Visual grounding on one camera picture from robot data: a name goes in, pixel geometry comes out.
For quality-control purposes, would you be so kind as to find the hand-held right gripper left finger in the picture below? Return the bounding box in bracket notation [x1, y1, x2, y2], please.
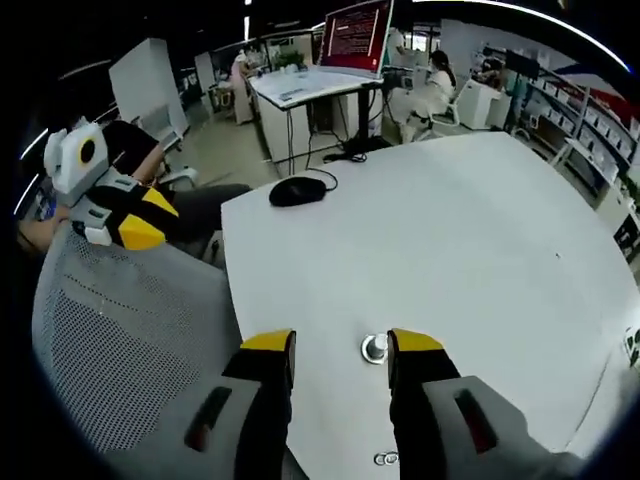
[164, 328, 297, 480]

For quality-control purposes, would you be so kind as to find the black monitor on stand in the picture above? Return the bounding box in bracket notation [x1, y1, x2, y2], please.
[501, 51, 542, 82]

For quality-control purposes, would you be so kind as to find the white office chair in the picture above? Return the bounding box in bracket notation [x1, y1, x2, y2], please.
[413, 92, 462, 142]

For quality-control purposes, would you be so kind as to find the large steel threaded stud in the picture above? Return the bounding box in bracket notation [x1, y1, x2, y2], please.
[367, 331, 390, 359]

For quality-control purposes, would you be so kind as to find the black computer mouse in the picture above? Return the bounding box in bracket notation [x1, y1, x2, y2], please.
[268, 176, 328, 208]

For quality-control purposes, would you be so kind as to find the person's left hand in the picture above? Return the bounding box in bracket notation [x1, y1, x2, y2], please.
[18, 204, 74, 250]

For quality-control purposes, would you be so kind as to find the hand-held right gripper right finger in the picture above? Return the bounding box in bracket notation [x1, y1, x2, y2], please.
[387, 328, 556, 480]

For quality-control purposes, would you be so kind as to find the potted green plant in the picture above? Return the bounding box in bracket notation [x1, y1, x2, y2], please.
[621, 323, 640, 369]

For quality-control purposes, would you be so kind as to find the black mouse cable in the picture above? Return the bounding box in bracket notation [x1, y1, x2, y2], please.
[299, 152, 370, 195]

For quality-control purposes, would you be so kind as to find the white cabinet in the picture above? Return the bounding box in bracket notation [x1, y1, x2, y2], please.
[458, 78, 517, 132]

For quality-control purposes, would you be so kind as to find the white laptop with red screen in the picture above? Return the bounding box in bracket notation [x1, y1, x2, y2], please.
[316, 0, 395, 82]

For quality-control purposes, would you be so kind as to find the large steel washer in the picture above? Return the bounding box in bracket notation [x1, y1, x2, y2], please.
[360, 342, 391, 366]

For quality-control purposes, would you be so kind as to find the shelf with white bins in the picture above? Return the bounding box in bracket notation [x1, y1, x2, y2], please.
[519, 47, 640, 194]

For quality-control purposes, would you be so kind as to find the white standing desk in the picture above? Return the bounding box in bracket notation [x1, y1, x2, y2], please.
[246, 63, 387, 177]

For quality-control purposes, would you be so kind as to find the grey mesh office chair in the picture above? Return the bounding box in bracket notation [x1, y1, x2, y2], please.
[31, 218, 242, 457]

